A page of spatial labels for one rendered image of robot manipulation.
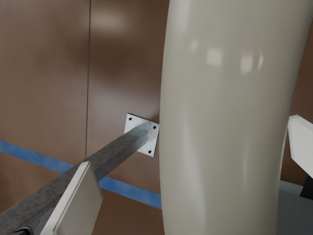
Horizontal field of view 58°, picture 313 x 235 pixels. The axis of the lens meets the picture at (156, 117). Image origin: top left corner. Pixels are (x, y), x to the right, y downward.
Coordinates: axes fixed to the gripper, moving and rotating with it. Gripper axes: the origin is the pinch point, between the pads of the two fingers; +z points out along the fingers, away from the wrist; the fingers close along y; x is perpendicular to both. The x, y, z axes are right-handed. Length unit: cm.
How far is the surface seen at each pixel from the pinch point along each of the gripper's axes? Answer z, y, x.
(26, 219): 53, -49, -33
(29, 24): 160, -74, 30
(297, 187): 100, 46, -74
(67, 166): 152, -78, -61
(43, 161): 160, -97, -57
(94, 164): 87, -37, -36
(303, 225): 78, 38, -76
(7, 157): 174, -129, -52
